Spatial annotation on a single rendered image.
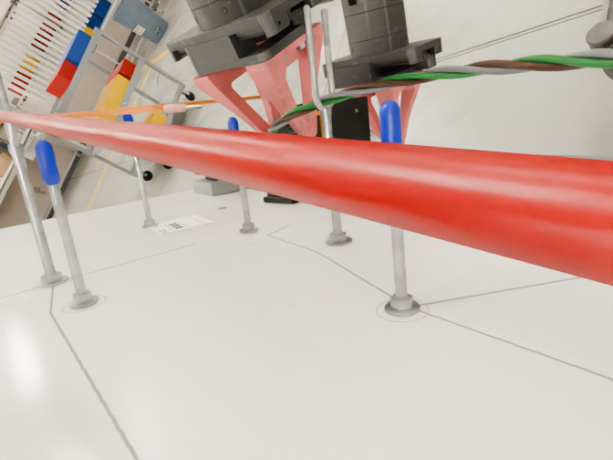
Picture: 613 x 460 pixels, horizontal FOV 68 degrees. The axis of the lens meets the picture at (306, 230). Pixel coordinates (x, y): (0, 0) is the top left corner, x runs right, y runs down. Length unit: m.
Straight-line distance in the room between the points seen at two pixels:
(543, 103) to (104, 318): 1.69
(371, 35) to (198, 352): 0.34
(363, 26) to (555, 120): 1.34
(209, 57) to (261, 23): 0.06
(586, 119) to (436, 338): 1.55
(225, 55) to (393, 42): 0.19
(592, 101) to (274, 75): 1.50
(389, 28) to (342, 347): 0.34
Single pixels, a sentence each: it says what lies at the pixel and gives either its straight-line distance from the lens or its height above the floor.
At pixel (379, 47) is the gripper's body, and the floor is 1.10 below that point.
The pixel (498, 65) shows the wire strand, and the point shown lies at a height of 1.19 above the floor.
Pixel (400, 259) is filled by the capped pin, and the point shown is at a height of 1.19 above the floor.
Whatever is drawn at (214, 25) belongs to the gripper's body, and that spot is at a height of 1.25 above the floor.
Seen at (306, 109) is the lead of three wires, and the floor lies 1.20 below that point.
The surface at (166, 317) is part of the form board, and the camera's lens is 0.23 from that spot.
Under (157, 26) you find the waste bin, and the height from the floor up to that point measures 0.13.
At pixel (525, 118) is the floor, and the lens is 1.81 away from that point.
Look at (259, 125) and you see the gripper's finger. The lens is 0.37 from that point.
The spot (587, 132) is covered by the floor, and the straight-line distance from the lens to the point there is 1.68.
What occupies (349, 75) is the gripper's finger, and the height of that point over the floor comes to 1.10.
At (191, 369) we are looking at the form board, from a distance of 0.18.
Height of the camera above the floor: 1.33
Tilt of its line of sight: 36 degrees down
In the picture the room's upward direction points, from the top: 62 degrees counter-clockwise
